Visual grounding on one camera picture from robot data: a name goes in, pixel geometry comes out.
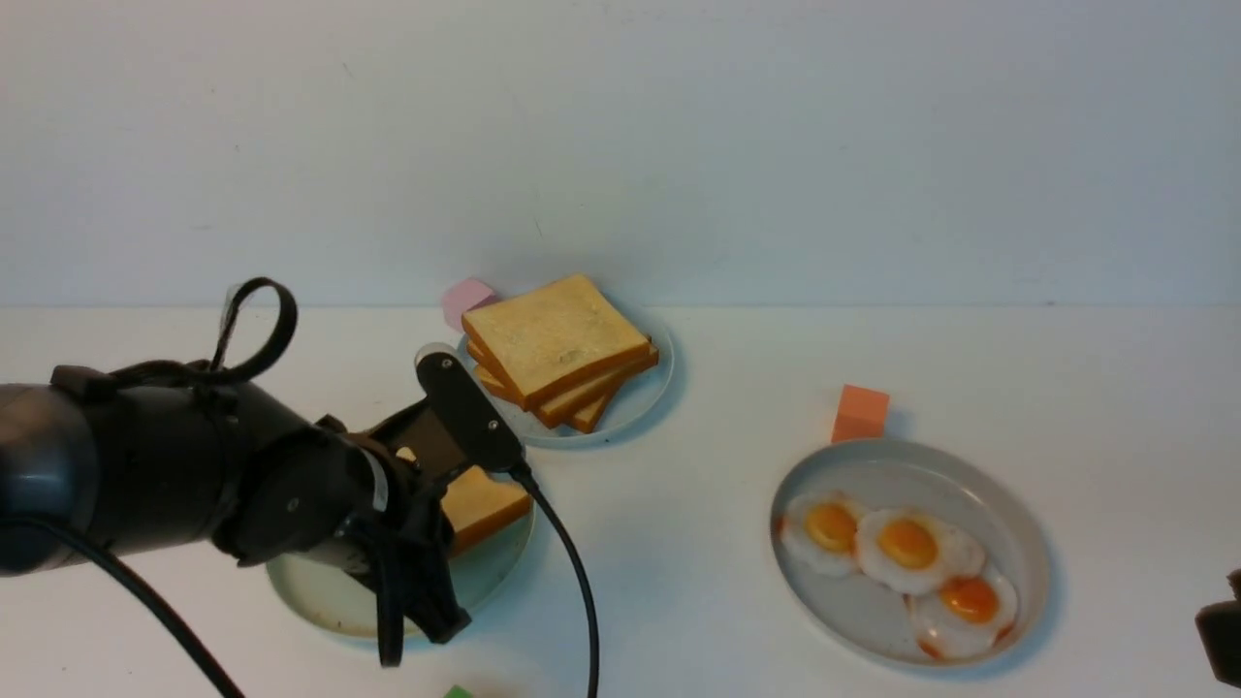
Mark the grey egg plate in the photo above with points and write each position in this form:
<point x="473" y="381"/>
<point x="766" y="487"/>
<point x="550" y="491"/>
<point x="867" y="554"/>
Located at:
<point x="870" y="619"/>

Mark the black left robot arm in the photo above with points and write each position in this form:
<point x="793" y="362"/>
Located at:
<point x="142" y="468"/>

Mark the pink cube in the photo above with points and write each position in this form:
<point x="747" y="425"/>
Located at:
<point x="464" y="297"/>

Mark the toast slice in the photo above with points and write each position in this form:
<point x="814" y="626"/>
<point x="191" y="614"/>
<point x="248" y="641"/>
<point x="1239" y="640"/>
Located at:
<point x="582" y="416"/>
<point x="554" y="339"/>
<point x="463" y="515"/>
<point x="619" y="375"/>

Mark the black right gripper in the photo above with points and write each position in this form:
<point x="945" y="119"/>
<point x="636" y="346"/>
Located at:
<point x="1218" y="626"/>

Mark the grey-blue bread plate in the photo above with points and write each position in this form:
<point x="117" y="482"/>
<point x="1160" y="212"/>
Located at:
<point x="635" y="399"/>

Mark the fried egg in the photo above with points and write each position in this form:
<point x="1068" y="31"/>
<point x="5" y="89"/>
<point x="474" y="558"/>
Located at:
<point x="968" y="616"/>
<point x="818" y="531"/>
<point x="912" y="552"/>

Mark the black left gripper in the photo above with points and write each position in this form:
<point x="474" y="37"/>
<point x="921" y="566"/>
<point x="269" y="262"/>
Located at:
<point x="345" y="499"/>

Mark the light green empty plate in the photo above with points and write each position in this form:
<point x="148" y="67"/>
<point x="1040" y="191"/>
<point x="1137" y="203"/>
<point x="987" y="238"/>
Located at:
<point x="328" y="599"/>

